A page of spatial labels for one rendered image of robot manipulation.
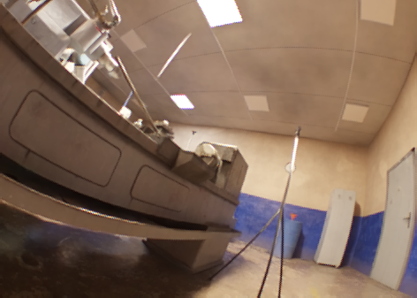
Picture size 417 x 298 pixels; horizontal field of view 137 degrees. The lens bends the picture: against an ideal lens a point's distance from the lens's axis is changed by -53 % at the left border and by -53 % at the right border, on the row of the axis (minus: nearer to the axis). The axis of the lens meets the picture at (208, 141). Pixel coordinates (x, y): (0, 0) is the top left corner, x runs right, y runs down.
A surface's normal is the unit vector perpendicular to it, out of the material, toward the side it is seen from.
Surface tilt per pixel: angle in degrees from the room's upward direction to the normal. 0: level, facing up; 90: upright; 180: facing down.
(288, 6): 180
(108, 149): 90
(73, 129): 90
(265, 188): 90
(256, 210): 90
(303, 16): 180
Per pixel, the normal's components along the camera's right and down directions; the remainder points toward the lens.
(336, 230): -0.41, -0.47
